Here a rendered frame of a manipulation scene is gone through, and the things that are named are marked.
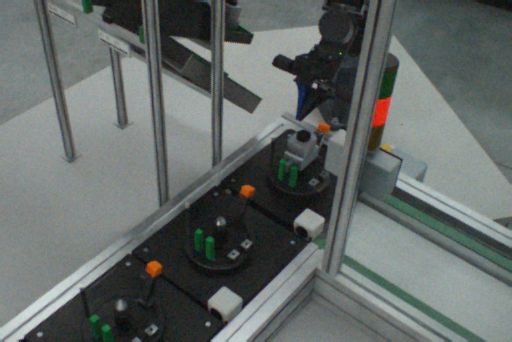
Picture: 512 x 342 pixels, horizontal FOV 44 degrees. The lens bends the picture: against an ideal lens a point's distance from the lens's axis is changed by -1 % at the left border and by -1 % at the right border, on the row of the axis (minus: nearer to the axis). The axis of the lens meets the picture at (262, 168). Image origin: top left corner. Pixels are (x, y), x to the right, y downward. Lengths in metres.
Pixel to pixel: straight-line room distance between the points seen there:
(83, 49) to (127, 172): 2.13
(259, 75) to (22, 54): 2.01
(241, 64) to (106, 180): 0.60
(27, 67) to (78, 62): 0.26
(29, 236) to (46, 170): 0.21
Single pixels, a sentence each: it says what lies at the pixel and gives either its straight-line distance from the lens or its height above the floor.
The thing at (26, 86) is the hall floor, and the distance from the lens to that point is 3.41.
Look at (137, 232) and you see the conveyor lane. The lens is 1.29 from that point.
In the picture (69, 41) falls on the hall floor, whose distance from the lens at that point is 3.72.
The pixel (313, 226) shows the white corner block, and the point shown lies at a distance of 1.26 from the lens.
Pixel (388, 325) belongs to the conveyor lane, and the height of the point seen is 0.93.
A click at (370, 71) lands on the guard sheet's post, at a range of 0.92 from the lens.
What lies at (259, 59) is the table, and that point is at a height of 0.86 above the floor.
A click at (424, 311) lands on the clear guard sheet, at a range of 1.17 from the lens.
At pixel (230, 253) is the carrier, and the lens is 1.19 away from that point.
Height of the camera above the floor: 1.92
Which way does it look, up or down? 43 degrees down
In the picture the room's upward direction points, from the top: 4 degrees clockwise
